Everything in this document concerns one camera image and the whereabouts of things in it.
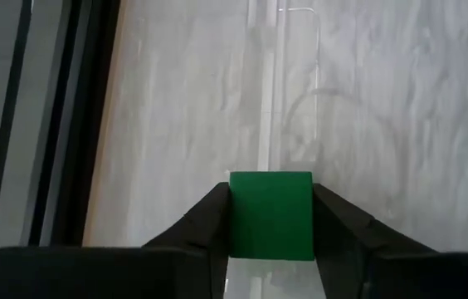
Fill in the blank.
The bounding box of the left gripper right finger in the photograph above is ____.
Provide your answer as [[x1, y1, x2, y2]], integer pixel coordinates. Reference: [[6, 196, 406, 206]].
[[311, 182, 439, 299]]

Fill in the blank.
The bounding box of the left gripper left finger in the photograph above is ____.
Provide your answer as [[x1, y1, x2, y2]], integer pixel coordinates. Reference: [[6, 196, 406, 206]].
[[141, 181, 232, 299]]

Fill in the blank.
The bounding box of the black aluminium table frame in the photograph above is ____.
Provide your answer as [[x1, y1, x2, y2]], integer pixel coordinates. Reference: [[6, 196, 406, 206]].
[[30, 0, 123, 249]]

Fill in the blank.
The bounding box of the small green block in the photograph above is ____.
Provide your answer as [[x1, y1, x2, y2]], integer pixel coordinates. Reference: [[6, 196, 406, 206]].
[[228, 170, 315, 262]]

